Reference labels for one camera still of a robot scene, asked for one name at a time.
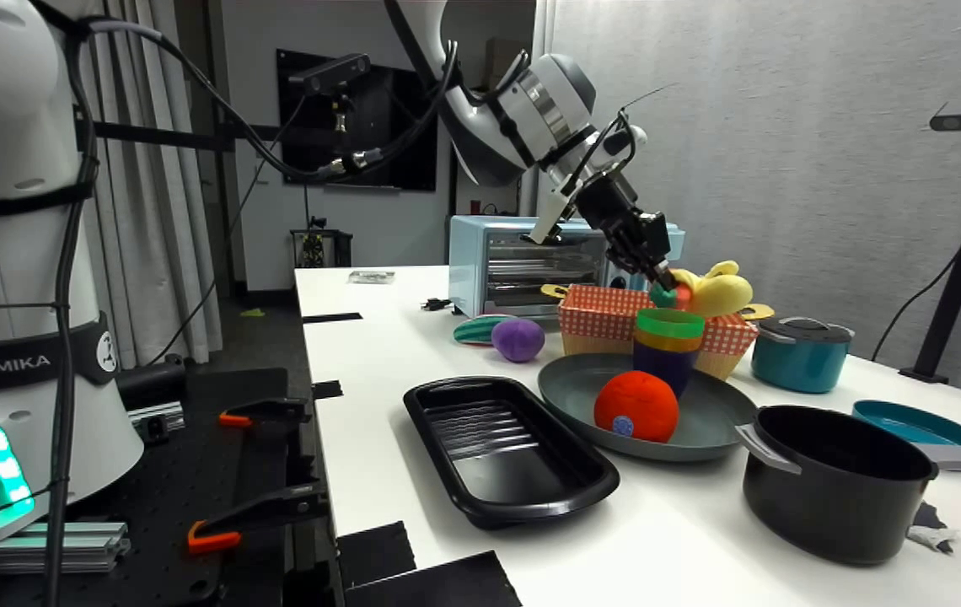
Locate teal cooking pot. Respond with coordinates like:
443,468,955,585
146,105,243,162
751,318,852,395

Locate orange red plush ball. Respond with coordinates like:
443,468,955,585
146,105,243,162
593,372,680,443

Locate wall monitor screen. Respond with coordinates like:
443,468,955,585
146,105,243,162
278,52,436,171

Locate light blue toy toaster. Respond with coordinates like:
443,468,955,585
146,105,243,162
448,215,644,323

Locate black cooking pot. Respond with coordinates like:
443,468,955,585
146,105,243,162
735,406,938,567

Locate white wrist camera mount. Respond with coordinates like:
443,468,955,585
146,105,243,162
530,119,635,244

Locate orange checkered basket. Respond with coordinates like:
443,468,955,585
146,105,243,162
560,282,758,379

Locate purple plush ball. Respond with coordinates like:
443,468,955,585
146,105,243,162
492,318,548,365

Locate blue flat pan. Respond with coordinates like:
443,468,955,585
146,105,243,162
852,400,961,472

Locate black plastic tray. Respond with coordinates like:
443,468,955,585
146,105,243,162
404,379,621,531

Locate robot base with label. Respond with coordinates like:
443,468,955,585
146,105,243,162
0,0,143,540

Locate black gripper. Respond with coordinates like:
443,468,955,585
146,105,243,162
577,171,670,282

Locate grey round plate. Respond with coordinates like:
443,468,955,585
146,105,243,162
540,354,757,462

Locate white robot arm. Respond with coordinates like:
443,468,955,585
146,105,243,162
384,0,670,288

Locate rainbow stacking cups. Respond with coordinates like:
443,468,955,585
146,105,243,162
635,310,705,395

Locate orange handled clamp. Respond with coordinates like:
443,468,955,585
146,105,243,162
185,486,331,557

